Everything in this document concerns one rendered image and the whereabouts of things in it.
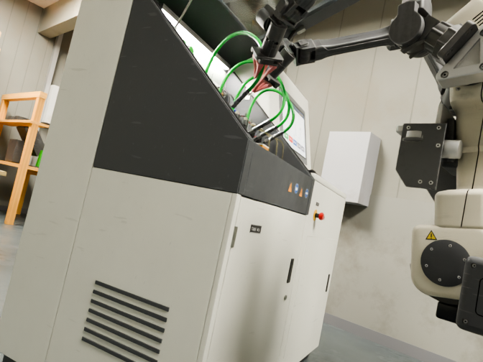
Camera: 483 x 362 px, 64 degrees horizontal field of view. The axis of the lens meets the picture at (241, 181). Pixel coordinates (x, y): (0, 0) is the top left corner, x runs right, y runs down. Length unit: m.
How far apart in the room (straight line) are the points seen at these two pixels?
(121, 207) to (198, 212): 0.29
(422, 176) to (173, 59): 0.83
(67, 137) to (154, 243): 0.57
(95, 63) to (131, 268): 0.77
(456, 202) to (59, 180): 1.27
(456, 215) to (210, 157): 0.65
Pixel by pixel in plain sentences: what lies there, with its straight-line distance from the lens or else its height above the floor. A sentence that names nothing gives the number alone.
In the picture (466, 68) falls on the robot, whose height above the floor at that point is 1.12.
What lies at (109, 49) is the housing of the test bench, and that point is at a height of 1.22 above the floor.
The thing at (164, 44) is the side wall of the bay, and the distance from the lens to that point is 1.39.
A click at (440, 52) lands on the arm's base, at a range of 0.94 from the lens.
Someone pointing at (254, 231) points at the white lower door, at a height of 0.69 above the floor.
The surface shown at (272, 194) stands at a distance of 1.29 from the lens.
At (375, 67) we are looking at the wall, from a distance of 3.67.
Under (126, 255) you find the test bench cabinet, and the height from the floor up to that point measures 0.54.
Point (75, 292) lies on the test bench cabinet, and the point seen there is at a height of 0.37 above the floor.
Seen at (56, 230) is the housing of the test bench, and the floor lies 0.54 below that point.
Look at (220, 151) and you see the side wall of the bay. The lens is 1.12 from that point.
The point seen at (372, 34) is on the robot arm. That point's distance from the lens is 1.60.
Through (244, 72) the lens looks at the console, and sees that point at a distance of 2.03.
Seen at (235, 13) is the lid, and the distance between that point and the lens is 1.81.
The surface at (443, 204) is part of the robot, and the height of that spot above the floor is 0.86.
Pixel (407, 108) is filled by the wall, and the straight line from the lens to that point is 3.41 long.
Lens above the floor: 0.74
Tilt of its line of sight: 5 degrees up
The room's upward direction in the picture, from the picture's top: 12 degrees clockwise
